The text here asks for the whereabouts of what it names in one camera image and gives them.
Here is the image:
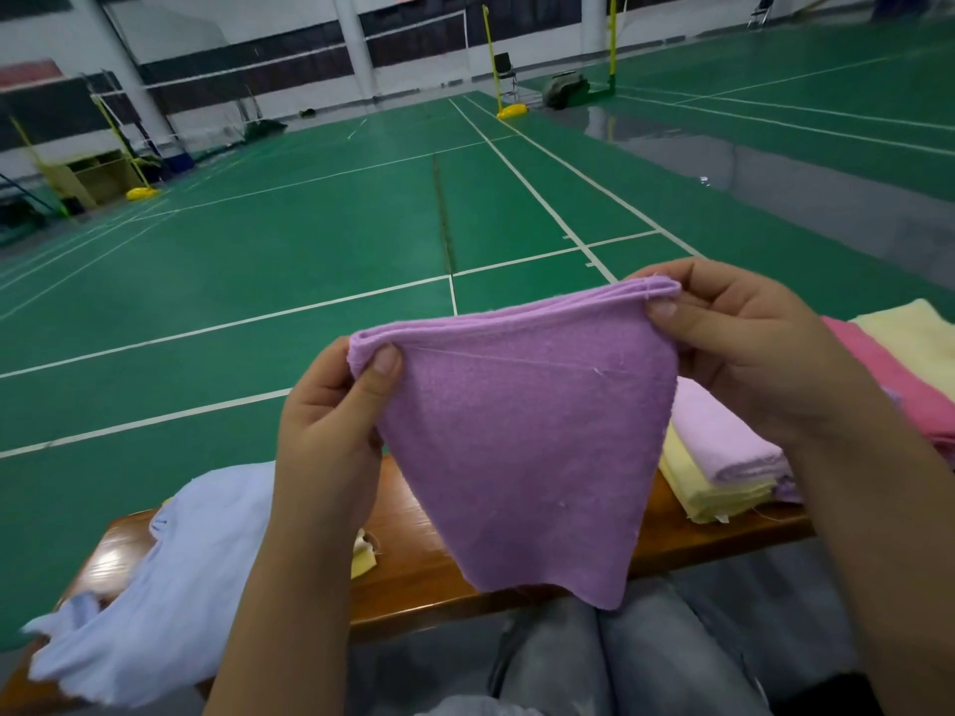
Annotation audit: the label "person's left hand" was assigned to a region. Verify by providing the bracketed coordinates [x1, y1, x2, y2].
[273, 336, 408, 553]

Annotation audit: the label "person's right hand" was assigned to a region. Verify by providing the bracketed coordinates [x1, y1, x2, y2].
[627, 258, 882, 448]

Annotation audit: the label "light pink towel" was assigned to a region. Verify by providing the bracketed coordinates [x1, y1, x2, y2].
[668, 377, 793, 489]

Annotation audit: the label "yellow white striped cloth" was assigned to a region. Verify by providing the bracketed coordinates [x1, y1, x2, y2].
[349, 529, 379, 580]

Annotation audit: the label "hot pink towel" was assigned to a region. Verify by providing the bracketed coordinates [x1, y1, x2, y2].
[824, 315, 955, 456]

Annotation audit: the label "pale yellow towel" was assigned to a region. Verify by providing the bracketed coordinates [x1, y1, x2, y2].
[851, 297, 955, 404]
[658, 425, 778, 526]

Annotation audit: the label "white blue towel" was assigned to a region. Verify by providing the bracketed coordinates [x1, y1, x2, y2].
[22, 461, 278, 710]

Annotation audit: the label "person's left forearm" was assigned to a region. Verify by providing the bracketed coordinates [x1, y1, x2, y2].
[201, 521, 382, 716]

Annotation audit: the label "person's right forearm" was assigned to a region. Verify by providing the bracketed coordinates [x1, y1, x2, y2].
[791, 407, 955, 716]

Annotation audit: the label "person's grey trousers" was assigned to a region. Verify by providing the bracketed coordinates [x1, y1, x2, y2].
[492, 577, 778, 716]

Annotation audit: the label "brown wooden bench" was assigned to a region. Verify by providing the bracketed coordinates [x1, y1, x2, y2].
[0, 454, 820, 716]

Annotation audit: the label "black sports bag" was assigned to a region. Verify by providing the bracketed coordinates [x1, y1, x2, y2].
[540, 71, 596, 113]

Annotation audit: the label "yellow wooden stand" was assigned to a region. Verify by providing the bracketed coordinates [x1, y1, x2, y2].
[42, 148, 143, 210]

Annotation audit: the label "dark folding chair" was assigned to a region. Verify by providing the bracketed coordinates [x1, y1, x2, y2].
[492, 52, 522, 98]

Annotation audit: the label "badminton net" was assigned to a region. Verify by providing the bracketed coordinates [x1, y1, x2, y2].
[141, 7, 486, 101]

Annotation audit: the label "red wall banner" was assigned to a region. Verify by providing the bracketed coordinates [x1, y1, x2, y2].
[0, 59, 65, 92]

